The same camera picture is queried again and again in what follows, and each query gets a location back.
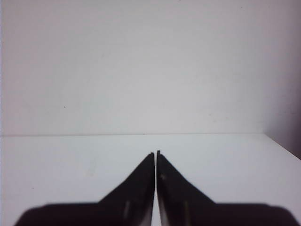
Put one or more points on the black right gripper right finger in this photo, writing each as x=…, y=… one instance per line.
x=182, y=204

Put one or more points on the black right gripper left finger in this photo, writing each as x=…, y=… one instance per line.
x=129, y=204

